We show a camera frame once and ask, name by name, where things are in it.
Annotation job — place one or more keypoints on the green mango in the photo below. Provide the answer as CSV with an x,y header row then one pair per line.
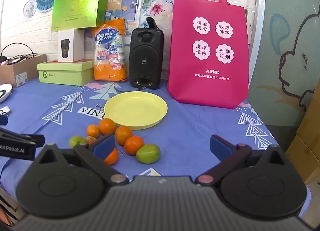
x,y
148,153
75,142

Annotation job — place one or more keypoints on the red green plum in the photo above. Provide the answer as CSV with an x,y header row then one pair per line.
x,y
89,139

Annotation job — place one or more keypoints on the stacked cardboard boxes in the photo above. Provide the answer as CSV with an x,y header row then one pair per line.
x,y
308,150

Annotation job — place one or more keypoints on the blue printed tablecloth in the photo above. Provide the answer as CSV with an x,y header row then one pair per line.
x,y
200,125

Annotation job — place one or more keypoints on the white cup box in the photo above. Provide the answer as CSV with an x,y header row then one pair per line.
x,y
75,45

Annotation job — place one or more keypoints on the shiny green gift box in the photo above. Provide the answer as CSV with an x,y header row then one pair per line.
x,y
77,8

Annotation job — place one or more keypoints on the brown cardboard box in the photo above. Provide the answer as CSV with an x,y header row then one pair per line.
x,y
22,72

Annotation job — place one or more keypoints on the pink tote bag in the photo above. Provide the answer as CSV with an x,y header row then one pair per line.
x,y
207,88

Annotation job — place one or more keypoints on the clear wrapped floral item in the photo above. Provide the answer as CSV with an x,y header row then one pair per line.
x,y
157,5

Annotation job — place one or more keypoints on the pale green shoe box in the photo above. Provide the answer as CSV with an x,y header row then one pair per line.
x,y
62,75

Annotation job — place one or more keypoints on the black speaker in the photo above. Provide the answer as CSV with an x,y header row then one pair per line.
x,y
146,60

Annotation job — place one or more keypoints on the white bowl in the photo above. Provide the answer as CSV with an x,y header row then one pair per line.
x,y
5,90

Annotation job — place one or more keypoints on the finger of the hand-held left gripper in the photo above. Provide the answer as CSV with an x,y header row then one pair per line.
x,y
2,120
27,137

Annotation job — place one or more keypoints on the yellow plastic plate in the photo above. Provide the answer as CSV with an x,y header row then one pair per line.
x,y
135,109

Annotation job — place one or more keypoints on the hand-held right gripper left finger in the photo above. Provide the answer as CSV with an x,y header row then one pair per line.
x,y
103,145

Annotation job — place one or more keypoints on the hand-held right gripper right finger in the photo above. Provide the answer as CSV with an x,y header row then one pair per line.
x,y
220,145

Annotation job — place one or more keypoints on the blue printed card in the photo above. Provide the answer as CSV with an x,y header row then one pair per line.
x,y
120,8

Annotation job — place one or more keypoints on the small blue paper fan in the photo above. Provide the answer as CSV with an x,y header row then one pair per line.
x,y
31,6

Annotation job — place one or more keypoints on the small white object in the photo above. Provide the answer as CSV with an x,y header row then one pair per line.
x,y
5,111

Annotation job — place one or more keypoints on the orange white snack bag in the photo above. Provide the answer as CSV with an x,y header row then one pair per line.
x,y
110,69

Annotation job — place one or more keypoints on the small orange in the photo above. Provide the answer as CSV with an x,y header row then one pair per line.
x,y
93,130

